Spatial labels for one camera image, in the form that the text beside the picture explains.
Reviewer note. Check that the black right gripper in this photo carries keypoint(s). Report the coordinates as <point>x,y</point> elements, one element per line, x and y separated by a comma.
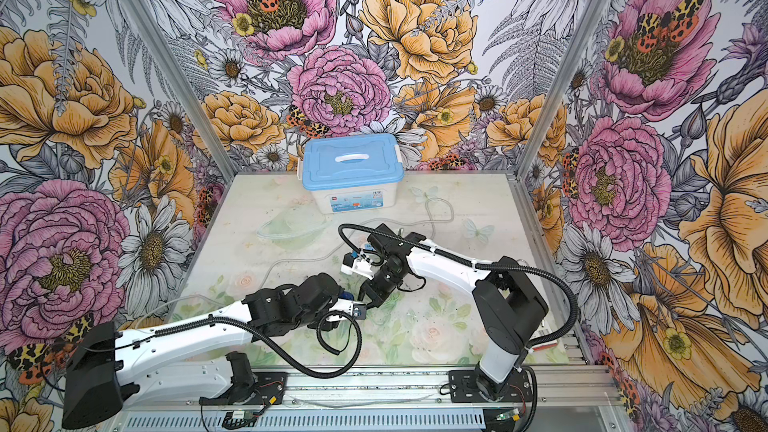
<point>377,297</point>

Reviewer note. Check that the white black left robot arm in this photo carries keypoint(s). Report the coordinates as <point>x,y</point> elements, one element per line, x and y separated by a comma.
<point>105,369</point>

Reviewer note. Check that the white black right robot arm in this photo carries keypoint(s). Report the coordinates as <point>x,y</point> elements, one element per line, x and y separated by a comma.
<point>510,306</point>

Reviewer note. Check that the white blue-lid storage box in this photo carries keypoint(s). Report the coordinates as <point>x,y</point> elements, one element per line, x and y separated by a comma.
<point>352,173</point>

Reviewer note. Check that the red white small packet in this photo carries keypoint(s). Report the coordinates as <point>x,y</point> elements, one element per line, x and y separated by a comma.
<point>543,339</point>

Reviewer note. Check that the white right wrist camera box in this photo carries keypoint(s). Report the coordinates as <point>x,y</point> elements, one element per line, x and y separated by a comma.
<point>354,263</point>

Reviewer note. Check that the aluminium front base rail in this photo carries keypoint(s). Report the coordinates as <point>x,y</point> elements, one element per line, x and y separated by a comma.
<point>428,398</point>

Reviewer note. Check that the aluminium corner frame post right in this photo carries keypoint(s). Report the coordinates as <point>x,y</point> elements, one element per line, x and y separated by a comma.
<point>582,34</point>

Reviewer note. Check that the aluminium corner frame post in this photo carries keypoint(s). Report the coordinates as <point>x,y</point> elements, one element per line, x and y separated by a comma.
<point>582,34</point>
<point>152,35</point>

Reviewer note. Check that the aluminium corner frame post left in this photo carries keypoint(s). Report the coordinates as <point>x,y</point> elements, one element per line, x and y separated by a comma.
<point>152,35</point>

